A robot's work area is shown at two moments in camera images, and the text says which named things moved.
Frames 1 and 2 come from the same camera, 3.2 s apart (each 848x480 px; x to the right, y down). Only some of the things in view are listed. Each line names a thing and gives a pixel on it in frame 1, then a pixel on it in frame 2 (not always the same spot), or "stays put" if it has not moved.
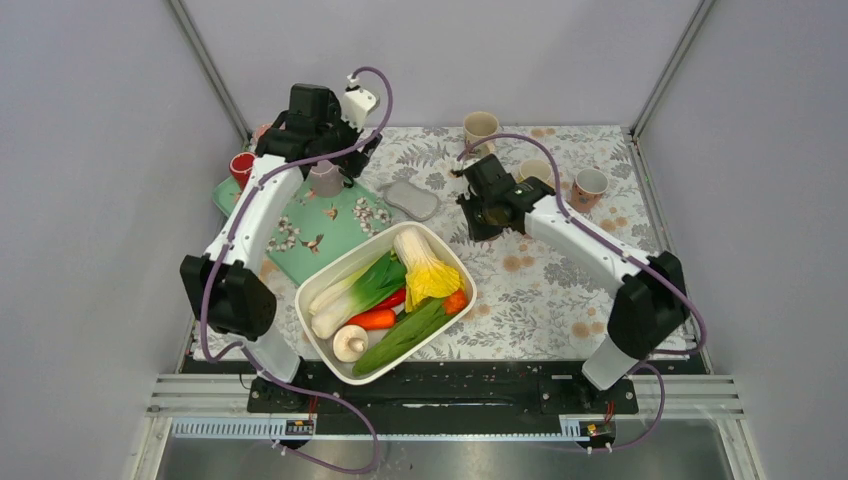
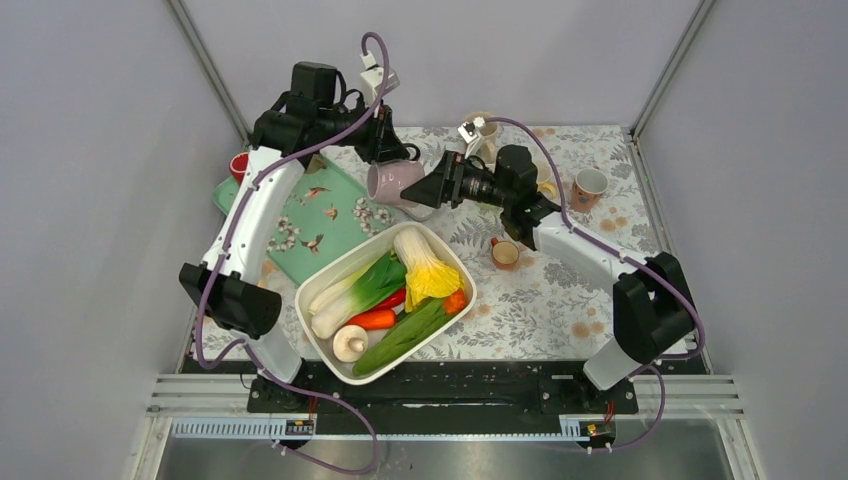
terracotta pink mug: [588, 186] stays put
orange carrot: [375, 319] stays put
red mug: [241, 164] stays put
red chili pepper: [397, 297] stays put
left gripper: [355, 161] → [383, 144]
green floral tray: [314, 229] stays put
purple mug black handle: [328, 180] → [387, 179]
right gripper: [478, 232] → [444, 185]
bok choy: [337, 304] stays put
